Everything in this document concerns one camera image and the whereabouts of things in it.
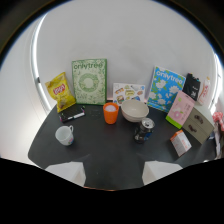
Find green onlytree book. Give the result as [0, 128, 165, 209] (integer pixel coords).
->
[71, 58, 108, 106]

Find grey small drawer box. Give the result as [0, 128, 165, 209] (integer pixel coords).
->
[181, 105, 215, 145]

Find yellow chips bag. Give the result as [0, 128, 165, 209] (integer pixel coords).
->
[44, 71, 77, 114]

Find beige bowl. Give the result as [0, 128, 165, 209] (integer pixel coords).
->
[120, 99, 150, 124]

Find pink white cloth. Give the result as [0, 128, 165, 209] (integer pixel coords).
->
[212, 111, 224, 132]

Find pink floral box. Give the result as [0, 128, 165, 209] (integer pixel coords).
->
[165, 90, 196, 130]

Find orange plastic cup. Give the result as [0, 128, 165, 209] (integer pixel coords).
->
[102, 101, 120, 125]

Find dark crushed can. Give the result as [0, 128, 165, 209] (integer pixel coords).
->
[134, 117, 156, 144]

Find black pouch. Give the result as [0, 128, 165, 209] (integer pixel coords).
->
[182, 72, 202, 102]

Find white mug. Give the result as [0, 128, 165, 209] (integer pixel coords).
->
[54, 124, 75, 147]

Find white orange bottle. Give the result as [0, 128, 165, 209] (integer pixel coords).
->
[197, 76, 212, 106]

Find white sticker sheet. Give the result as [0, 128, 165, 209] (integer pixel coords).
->
[112, 82, 147, 107]

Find blue onlytree book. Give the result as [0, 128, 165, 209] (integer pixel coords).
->
[146, 65, 187, 113]

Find orange white bulb box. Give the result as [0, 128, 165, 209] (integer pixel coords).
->
[169, 129, 193, 158]

